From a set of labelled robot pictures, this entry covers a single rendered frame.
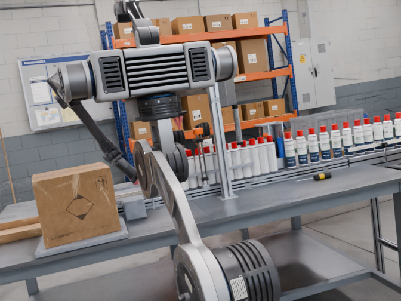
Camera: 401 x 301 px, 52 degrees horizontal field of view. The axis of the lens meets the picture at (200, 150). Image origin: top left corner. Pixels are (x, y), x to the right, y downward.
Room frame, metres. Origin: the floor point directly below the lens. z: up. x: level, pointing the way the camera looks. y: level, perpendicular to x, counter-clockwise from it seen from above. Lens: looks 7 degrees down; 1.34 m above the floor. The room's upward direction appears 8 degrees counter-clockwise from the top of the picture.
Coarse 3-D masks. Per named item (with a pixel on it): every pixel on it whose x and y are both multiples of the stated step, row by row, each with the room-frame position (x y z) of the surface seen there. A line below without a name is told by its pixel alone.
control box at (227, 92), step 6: (222, 84) 2.02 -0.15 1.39; (228, 84) 2.05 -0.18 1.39; (234, 84) 2.16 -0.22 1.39; (222, 90) 2.02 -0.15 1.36; (228, 90) 2.04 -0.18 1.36; (234, 90) 2.15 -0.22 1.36; (222, 96) 2.02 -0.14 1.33; (228, 96) 2.03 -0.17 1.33; (234, 96) 2.13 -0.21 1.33; (222, 102) 2.02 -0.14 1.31; (228, 102) 2.01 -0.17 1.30; (234, 102) 2.12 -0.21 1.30
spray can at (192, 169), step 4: (188, 152) 2.13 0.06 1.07; (188, 156) 2.13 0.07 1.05; (192, 156) 2.14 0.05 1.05; (188, 160) 2.12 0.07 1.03; (192, 160) 2.12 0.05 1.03; (192, 164) 2.12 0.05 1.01; (192, 168) 2.12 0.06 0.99; (192, 172) 2.12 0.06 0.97; (196, 176) 2.14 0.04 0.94; (188, 180) 2.13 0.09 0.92; (192, 180) 2.12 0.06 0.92; (196, 180) 2.13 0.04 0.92; (192, 184) 2.12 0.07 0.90; (196, 184) 2.13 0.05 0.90; (192, 188) 2.12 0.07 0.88
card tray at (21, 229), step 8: (0, 224) 2.02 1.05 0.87; (8, 224) 2.03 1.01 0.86; (16, 224) 2.04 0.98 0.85; (24, 224) 2.05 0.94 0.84; (32, 224) 2.05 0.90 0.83; (0, 232) 1.98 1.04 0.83; (8, 232) 1.95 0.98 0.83; (16, 232) 1.80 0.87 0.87; (24, 232) 1.81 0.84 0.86; (32, 232) 1.82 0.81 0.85; (40, 232) 1.82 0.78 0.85; (0, 240) 1.78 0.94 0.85; (8, 240) 1.79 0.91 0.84; (16, 240) 1.80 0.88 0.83
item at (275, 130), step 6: (264, 126) 2.38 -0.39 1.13; (270, 126) 2.42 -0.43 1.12; (276, 126) 2.40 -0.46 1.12; (282, 126) 2.33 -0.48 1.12; (264, 132) 2.39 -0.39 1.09; (270, 132) 2.42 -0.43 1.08; (276, 132) 2.41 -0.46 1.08; (282, 132) 2.33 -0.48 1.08; (276, 138) 2.42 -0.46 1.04; (282, 138) 2.34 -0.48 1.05; (276, 144) 2.38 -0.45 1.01; (276, 150) 2.37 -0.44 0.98; (276, 156) 2.37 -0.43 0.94; (282, 162) 2.30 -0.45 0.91
